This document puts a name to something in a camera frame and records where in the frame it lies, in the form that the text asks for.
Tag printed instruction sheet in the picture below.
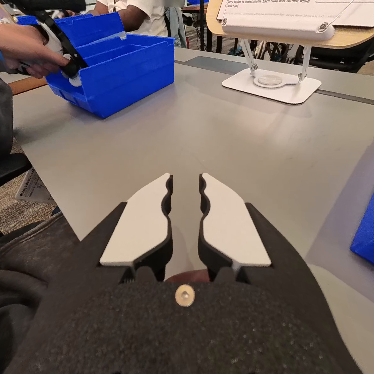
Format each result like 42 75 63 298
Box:
216 0 374 28

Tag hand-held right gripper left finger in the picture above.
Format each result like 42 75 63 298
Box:
99 173 173 282

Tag person's right hand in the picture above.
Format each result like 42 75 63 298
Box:
165 269 210 283

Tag blue plastic bin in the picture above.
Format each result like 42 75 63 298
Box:
16 12 127 47
46 34 176 119
350 193 374 265

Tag printed paper sheet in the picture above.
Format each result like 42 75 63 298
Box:
15 169 56 203

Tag person's left hand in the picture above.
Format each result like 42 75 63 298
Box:
0 23 71 79

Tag person's legs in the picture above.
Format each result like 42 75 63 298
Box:
0 213 82 374

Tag person's left forearm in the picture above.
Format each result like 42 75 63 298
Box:
0 79 14 160

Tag wood and white document stand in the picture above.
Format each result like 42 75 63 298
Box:
206 0 374 105

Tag grey table with wooden edge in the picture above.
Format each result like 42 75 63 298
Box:
0 71 49 96

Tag grey denim jacket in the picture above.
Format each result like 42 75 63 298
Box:
165 6 187 49

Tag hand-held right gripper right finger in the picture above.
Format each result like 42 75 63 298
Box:
198 172 272 282

